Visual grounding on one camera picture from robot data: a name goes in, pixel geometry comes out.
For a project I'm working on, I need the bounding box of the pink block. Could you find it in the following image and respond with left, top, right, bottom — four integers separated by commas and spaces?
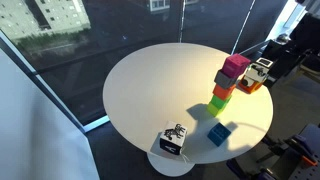
221, 53, 252, 79

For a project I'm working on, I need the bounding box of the lime green block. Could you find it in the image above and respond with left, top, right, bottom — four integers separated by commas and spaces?
206, 101, 229, 118

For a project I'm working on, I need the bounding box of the dark green block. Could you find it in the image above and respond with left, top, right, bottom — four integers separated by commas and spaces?
209, 94, 233, 110

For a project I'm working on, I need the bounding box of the orange block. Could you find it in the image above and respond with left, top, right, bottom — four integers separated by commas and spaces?
212, 83, 236, 101

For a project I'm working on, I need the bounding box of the gray block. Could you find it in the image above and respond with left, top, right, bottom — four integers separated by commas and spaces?
213, 69, 238, 90

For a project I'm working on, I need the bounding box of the blue block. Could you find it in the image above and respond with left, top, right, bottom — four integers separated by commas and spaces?
207, 122, 232, 147

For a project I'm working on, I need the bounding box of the navy white animal soft cube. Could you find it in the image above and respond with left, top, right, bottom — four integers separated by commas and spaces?
159, 120, 189, 156

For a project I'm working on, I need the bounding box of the vertical window mullion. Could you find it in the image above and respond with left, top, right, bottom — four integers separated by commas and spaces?
179, 0, 186, 44

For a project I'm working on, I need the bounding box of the white round table base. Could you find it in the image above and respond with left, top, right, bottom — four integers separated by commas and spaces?
146, 151, 196, 178

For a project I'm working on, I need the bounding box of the white black square soft cube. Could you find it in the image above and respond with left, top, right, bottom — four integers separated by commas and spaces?
246, 57, 275, 84

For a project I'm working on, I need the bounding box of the black chair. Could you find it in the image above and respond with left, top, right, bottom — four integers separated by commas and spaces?
263, 38, 301, 88

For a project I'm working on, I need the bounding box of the shiny metal knob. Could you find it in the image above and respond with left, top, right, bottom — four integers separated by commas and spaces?
276, 33, 292, 44

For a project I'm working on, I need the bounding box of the beige building outside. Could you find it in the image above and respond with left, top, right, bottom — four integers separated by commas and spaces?
0, 0, 92, 42

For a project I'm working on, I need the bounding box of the purple orange clamp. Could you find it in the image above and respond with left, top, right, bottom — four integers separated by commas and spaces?
287, 133, 318, 168

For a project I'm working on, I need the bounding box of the blue perforated metal stand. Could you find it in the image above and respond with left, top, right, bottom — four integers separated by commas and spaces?
273, 123, 320, 180

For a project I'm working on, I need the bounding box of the dark diagonal window frame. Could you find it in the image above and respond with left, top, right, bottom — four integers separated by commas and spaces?
0, 30, 87, 134

